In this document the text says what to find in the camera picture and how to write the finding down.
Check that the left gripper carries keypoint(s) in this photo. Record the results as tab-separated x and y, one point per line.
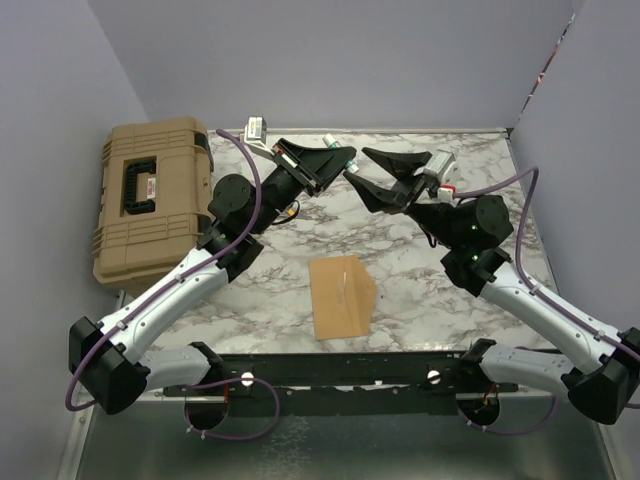
320	165

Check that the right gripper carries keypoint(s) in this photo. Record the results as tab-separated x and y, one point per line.
409	188

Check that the green white glue stick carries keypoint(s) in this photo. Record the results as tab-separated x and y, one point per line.
331	142

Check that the brown paper envelope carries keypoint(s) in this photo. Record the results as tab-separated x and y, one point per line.
332	317

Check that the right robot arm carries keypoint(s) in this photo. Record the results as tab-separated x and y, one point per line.
596	367

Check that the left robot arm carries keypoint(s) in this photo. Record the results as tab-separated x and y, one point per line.
110	358

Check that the tan plastic tool case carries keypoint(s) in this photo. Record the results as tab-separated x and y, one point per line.
157	184

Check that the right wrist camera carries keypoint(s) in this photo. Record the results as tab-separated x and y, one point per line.
442	173

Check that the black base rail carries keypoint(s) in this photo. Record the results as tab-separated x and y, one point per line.
347	384

